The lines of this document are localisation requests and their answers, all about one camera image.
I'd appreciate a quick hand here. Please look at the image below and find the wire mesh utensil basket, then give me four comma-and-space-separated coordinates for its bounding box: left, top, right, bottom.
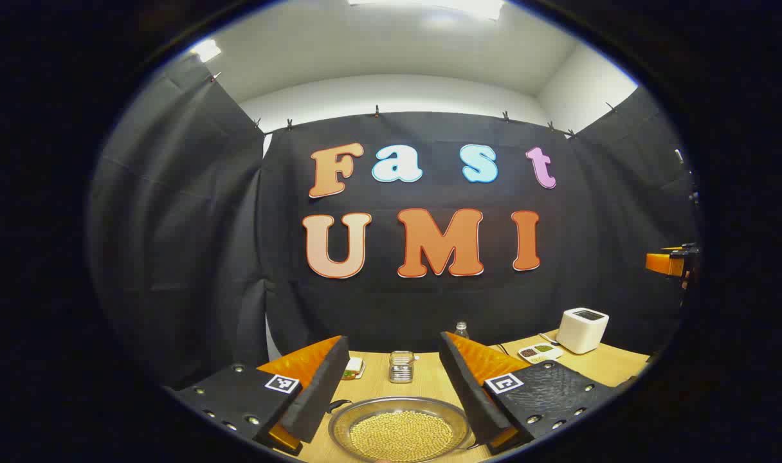
389, 350, 416, 384

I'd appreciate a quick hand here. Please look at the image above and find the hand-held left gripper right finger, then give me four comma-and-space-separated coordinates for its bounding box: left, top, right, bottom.
438, 331, 623, 456

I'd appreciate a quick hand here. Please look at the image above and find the white toaster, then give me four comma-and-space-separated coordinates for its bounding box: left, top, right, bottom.
556, 307, 610, 355

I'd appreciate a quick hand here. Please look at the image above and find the pile of yellow soybeans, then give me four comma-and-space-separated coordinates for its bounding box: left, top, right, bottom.
349, 410, 454, 462

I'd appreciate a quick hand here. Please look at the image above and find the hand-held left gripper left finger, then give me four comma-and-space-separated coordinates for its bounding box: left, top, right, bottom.
163, 334, 351, 457

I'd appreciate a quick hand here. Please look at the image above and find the steel pot with black handle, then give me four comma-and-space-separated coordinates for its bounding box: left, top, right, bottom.
327, 396, 478, 463

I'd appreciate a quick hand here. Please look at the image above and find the black backdrop cloth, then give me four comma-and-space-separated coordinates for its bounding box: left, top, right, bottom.
86, 55, 700, 390

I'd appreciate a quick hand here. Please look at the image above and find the ceiling light panel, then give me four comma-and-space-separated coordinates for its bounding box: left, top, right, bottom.
190, 39, 223, 63
347, 0, 504, 20

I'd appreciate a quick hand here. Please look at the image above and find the white divided bean dish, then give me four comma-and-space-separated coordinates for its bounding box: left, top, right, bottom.
518, 343, 564, 365

